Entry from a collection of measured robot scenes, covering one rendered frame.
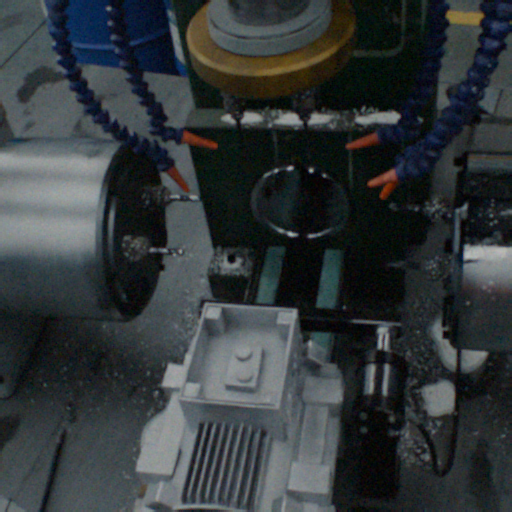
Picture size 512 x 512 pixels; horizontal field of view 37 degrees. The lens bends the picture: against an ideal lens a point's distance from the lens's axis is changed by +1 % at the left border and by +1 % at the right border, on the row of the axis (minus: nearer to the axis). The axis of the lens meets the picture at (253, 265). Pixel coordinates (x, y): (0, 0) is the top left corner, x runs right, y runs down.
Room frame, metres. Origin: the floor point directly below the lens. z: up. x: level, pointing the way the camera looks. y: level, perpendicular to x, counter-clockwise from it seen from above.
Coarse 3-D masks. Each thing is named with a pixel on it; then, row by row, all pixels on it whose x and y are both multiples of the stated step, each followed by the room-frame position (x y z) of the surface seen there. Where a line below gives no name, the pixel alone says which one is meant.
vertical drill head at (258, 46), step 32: (224, 0) 0.72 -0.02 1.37; (256, 0) 0.69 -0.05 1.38; (288, 0) 0.69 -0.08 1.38; (320, 0) 0.72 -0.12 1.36; (192, 32) 0.74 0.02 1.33; (224, 32) 0.70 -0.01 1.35; (256, 32) 0.68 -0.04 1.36; (288, 32) 0.67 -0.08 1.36; (320, 32) 0.69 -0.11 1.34; (352, 32) 0.69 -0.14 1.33; (192, 64) 0.72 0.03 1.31; (224, 64) 0.67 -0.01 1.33; (256, 64) 0.66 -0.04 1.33; (288, 64) 0.65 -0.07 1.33; (320, 64) 0.65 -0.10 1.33; (224, 96) 0.69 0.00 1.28; (256, 96) 0.65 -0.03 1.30; (288, 96) 0.65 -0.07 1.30; (320, 96) 0.77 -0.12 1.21
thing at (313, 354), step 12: (312, 348) 0.48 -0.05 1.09; (312, 360) 0.47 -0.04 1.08; (324, 360) 0.47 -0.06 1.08; (156, 492) 0.35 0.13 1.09; (168, 492) 0.35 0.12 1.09; (144, 504) 0.35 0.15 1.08; (156, 504) 0.34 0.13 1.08; (168, 504) 0.34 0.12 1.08; (276, 504) 0.32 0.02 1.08; (288, 504) 0.31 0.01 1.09; (300, 504) 0.32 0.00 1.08
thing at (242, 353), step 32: (224, 320) 0.52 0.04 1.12; (256, 320) 0.51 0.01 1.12; (288, 320) 0.48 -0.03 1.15; (192, 352) 0.46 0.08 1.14; (224, 352) 0.48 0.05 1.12; (256, 352) 0.46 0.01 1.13; (288, 352) 0.44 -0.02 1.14; (192, 384) 0.43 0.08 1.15; (224, 384) 0.44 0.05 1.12; (256, 384) 0.43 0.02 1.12; (288, 384) 0.42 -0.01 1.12; (192, 416) 0.41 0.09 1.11; (224, 416) 0.40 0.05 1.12; (256, 416) 0.39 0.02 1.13; (288, 416) 0.40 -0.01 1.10
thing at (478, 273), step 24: (480, 168) 0.63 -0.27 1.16; (504, 168) 0.63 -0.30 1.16; (456, 192) 0.63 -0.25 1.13; (480, 192) 0.60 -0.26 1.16; (504, 192) 0.59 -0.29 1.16; (432, 216) 0.67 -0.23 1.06; (456, 216) 0.60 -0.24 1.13; (480, 216) 0.57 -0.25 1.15; (504, 216) 0.56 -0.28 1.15; (456, 240) 0.57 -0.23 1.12; (480, 240) 0.55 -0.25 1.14; (504, 240) 0.54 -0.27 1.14; (384, 264) 0.61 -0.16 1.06; (408, 264) 0.60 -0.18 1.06; (432, 264) 0.58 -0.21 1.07; (456, 264) 0.55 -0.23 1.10; (480, 264) 0.53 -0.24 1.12; (504, 264) 0.52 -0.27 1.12; (456, 288) 0.53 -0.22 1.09; (480, 288) 0.52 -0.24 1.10; (504, 288) 0.51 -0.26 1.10; (456, 312) 0.51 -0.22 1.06; (480, 312) 0.50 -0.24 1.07; (504, 312) 0.50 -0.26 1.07; (456, 336) 0.51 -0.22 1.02; (480, 336) 0.50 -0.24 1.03; (504, 336) 0.49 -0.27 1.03
